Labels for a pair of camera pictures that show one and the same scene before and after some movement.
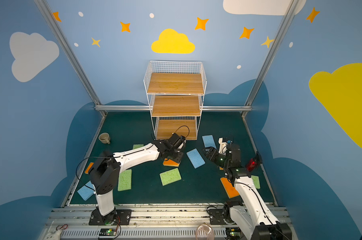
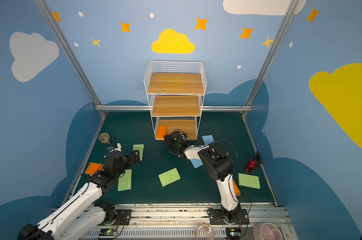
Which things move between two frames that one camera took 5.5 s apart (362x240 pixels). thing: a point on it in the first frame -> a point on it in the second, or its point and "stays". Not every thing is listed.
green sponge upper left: (135, 146) stays
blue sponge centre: (195, 158) stays
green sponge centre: (170, 176) stays
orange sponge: (170, 162) -> (161, 132)
